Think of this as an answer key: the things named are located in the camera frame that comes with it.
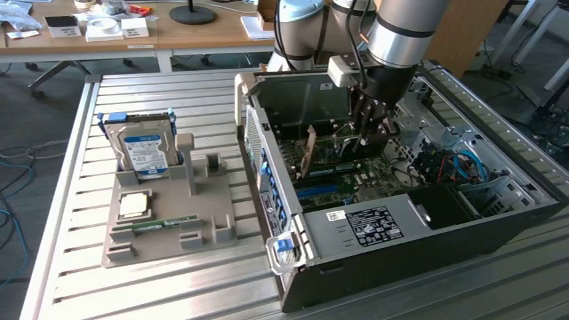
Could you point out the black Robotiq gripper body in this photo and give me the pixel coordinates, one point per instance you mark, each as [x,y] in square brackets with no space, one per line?
[386,83]

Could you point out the Nvidia graphics card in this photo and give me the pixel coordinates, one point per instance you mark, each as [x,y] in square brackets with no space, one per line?
[309,146]

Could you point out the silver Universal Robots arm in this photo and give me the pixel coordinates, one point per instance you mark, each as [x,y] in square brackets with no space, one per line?
[400,33]

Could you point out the perforated metal drive cage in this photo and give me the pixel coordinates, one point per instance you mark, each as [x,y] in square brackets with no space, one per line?
[422,133]

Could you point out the green motherboard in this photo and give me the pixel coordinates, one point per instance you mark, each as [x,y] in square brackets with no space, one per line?
[377,173]

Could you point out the RAM stick with white label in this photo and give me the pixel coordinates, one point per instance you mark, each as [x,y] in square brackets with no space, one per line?
[330,168]

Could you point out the grey chipset heatsink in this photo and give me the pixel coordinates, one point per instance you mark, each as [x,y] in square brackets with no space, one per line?
[372,195]

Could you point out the blue expansion slot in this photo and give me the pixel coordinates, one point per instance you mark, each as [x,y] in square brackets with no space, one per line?
[317,191]

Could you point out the wooden cabinet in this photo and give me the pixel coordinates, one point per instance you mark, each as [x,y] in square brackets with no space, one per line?
[470,33]

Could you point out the white paper stack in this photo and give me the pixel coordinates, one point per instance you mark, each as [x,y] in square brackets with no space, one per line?
[254,30]

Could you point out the metal disk bay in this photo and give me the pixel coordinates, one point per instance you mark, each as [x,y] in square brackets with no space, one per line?
[493,196]

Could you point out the grey power supply unit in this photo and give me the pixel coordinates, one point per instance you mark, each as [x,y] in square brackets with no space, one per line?
[329,233]

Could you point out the brown cardboard box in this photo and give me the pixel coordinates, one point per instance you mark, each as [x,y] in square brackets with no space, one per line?
[264,10]

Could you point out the blue case latch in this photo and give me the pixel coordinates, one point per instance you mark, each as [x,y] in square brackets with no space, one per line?
[284,245]

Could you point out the black open PC case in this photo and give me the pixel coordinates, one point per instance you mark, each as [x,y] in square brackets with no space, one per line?
[400,266]

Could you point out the wooden desk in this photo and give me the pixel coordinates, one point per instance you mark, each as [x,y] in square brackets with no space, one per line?
[200,36]

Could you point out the black round lamp base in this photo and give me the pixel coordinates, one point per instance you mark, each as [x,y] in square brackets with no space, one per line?
[192,15]

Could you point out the grey printed parts rack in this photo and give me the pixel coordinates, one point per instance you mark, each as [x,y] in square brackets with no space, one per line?
[177,206]

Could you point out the hard disk in blue caddy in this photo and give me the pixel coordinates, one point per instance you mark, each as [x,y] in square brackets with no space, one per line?
[141,150]

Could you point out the green RAM stick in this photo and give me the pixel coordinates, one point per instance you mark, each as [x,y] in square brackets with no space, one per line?
[164,223]

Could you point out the silver CPU chip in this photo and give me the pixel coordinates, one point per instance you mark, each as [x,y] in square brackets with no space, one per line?
[133,205]

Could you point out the small white box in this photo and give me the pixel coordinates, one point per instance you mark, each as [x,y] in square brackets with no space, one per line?
[133,28]

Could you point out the orange plastic item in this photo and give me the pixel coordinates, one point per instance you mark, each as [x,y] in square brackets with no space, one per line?
[140,10]

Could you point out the white tape roll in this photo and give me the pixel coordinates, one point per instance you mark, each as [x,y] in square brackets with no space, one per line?
[104,30]

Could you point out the dark grey bundle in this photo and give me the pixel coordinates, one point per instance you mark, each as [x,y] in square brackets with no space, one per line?
[113,7]

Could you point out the beige tape roll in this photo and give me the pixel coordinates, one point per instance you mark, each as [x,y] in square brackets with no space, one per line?
[82,3]

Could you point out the white box with black lid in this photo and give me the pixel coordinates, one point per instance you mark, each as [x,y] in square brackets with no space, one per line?
[61,26]

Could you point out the white label card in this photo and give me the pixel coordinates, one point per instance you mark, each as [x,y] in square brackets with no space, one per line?
[21,34]

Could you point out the clear plastic bag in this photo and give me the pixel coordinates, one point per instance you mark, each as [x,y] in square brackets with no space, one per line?
[17,16]

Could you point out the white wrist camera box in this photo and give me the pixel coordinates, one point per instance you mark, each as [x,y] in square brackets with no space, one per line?
[342,71]

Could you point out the white desk frame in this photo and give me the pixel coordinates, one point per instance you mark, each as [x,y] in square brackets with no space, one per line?
[529,33]

